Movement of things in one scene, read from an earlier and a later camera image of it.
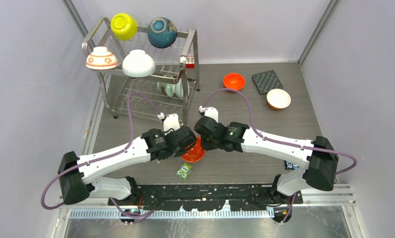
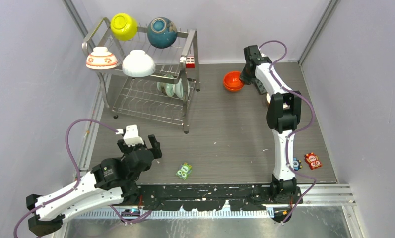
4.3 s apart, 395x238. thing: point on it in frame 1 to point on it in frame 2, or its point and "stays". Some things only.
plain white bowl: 138,64 stays
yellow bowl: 123,26 stays
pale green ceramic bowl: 166,88 stays
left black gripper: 180,152 to 155,145
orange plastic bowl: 195,154 to 232,80
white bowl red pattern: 100,58 stays
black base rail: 208,197 stays
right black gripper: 206,146 to 245,79
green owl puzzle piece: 184,170 stays
